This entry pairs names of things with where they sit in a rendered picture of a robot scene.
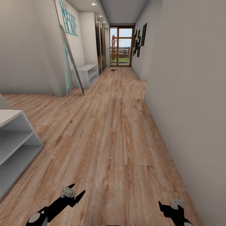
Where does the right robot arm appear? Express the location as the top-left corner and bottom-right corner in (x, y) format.
(159, 199), (193, 226)

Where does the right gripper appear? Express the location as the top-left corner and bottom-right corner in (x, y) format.
(159, 201), (185, 222)

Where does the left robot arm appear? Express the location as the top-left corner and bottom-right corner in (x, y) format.
(26, 184), (85, 226)

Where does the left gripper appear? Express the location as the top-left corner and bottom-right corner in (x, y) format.
(53, 184), (85, 214)

